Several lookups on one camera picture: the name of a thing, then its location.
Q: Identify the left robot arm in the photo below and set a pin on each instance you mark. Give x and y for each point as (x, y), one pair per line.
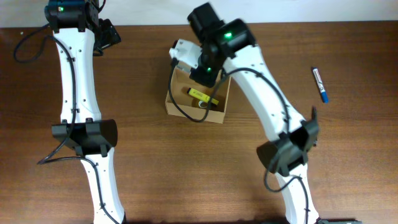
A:
(80, 34)

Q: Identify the yellow highlighter marker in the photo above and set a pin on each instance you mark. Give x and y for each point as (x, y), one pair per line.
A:
(197, 94)

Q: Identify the blue whiteboard marker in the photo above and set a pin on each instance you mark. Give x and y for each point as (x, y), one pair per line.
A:
(320, 85)

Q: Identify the yellow tape roll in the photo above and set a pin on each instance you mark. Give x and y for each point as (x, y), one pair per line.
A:
(204, 103)

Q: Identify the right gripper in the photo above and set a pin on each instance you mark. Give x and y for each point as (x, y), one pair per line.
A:
(203, 78)

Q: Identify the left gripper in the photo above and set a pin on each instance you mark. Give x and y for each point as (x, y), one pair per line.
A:
(109, 35)

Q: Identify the black ballpoint pen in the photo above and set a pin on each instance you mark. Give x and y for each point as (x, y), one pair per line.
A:
(314, 113)

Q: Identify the cardboard box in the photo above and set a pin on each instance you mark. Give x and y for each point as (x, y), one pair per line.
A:
(180, 83)

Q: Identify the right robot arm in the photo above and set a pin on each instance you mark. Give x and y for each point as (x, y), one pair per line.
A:
(230, 50)

